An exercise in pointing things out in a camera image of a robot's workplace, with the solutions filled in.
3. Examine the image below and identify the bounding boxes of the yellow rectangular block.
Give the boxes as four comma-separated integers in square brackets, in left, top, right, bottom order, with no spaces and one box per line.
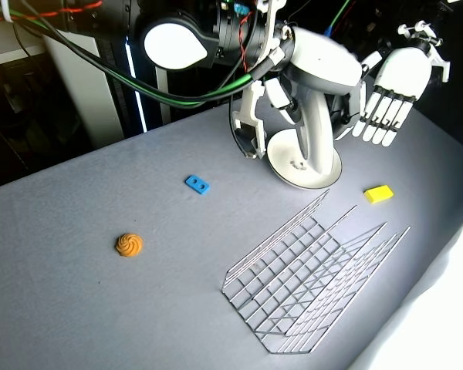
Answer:
[363,184,394,204]

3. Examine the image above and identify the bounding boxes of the thin green cable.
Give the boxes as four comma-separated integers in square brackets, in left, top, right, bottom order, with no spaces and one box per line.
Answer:
[326,0,350,34]

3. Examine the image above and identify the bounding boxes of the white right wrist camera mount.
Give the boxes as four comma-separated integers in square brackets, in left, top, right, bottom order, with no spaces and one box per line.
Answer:
[228,0,290,160]

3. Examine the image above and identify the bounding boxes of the blue block two holes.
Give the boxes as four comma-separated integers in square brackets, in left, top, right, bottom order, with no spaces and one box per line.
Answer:
[184,174,211,196]

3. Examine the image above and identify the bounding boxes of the orange swirl cookie toy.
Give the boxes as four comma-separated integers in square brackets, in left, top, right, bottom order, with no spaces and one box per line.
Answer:
[114,232,144,258]

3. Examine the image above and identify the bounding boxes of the white robot column blue strip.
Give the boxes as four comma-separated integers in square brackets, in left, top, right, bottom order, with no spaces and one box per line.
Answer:
[42,32,171,150]

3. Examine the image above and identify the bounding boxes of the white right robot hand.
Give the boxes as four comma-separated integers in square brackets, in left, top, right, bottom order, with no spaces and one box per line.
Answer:
[265,26,368,175]

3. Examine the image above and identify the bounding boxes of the white plate leaf print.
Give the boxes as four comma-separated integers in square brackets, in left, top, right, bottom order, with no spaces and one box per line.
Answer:
[267,129,343,187]

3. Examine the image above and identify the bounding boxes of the silver wire rack shelf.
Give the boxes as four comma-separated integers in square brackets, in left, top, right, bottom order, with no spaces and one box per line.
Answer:
[220,189,412,355]

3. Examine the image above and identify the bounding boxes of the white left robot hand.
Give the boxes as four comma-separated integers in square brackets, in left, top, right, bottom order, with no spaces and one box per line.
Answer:
[352,45,430,146]

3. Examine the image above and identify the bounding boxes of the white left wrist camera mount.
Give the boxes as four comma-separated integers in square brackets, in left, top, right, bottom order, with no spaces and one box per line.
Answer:
[397,21,452,83]

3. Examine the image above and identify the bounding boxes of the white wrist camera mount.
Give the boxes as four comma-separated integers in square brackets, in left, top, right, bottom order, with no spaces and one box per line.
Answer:
[397,21,452,83]
[228,0,290,160]

